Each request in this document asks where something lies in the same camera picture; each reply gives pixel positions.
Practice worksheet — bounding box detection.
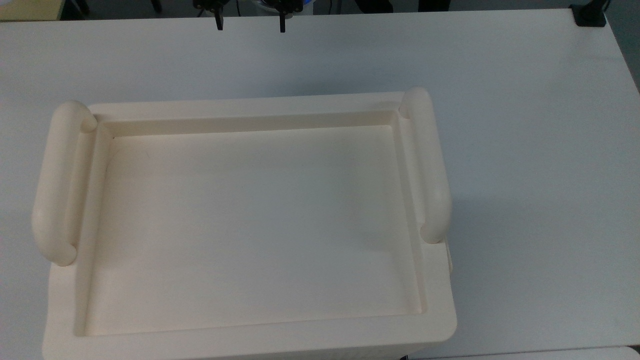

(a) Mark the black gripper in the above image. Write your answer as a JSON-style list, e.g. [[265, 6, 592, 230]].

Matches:
[[193, 0, 304, 34]]

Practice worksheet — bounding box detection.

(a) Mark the yellow wooden furniture panel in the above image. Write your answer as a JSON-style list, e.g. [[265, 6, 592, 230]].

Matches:
[[0, 0, 65, 22]]

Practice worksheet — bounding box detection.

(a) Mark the black table clamp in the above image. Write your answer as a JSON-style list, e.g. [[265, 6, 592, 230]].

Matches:
[[570, 0, 612, 27]]

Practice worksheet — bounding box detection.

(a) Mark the cream tubular cabinet top handle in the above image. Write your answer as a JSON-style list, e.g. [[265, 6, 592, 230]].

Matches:
[[399, 86, 453, 245], [31, 100, 98, 267]]

